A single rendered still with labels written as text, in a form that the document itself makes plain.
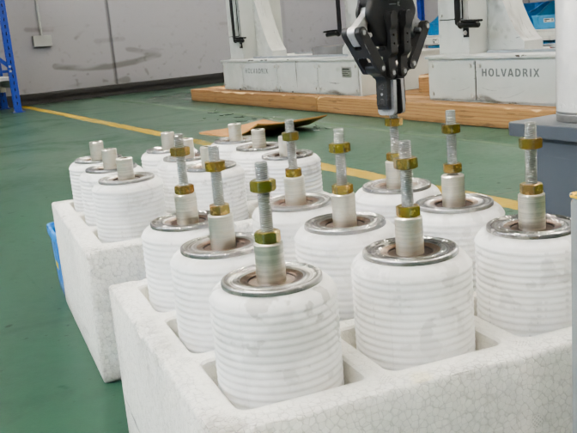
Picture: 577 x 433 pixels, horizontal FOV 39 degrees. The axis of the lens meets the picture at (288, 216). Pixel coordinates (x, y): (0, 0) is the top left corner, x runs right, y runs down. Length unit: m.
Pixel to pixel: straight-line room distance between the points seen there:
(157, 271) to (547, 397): 0.38
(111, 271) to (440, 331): 0.55
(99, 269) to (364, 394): 0.56
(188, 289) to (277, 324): 0.14
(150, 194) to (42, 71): 6.03
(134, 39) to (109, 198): 6.24
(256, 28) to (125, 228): 4.25
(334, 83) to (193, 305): 3.57
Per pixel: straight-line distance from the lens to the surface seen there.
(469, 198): 0.83
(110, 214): 1.10
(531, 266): 0.68
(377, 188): 0.90
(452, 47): 3.56
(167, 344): 0.71
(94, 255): 1.06
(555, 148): 0.98
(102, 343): 1.10
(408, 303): 0.62
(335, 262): 0.72
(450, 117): 0.79
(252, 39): 5.30
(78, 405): 1.07
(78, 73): 7.17
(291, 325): 0.57
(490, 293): 0.70
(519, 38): 3.41
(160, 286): 0.81
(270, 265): 0.59
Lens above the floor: 0.43
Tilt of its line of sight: 13 degrees down
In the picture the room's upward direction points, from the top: 5 degrees counter-clockwise
